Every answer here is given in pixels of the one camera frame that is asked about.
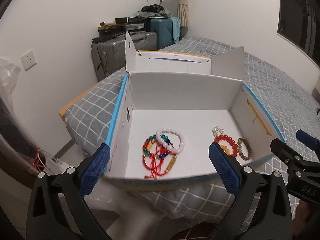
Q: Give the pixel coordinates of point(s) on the white cardboard box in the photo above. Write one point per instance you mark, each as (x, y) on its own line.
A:
(180, 120)

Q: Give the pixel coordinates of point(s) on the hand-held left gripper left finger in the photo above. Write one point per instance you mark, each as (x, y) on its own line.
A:
(96, 170)

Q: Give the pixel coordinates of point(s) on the small pearl jewelry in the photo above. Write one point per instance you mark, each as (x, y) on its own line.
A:
(217, 130)

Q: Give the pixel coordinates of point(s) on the white wall socket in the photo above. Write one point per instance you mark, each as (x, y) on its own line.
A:
(28, 60)

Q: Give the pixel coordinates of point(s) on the stack of black boxes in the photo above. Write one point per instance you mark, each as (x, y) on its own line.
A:
(115, 30)

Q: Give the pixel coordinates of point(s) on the dark window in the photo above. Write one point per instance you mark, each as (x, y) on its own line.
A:
(297, 12)

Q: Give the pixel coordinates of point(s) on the light blue cloth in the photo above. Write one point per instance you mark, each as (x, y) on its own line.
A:
(176, 28)

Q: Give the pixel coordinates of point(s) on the orange wooden bed frame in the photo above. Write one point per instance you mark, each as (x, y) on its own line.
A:
(65, 108)

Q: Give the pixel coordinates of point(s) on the clear plastic bag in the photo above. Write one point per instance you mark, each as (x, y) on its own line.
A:
(12, 130)

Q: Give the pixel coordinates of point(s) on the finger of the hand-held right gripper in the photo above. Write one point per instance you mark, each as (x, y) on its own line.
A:
(306, 137)
(281, 150)

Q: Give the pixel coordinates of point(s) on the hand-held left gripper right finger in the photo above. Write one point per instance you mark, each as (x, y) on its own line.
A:
(223, 170)

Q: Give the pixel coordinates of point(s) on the teal hard suitcase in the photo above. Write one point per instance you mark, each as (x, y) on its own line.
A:
(162, 32)

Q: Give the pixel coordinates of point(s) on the grey checkered bed sheet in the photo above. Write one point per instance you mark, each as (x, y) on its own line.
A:
(275, 80)

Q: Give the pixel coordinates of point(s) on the grey hard suitcase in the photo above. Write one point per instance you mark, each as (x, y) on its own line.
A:
(112, 52)

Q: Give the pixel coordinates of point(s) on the pile of dark clothes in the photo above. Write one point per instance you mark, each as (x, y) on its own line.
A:
(155, 11)

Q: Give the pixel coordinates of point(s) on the beige curtain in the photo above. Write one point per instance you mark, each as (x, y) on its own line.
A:
(183, 10)

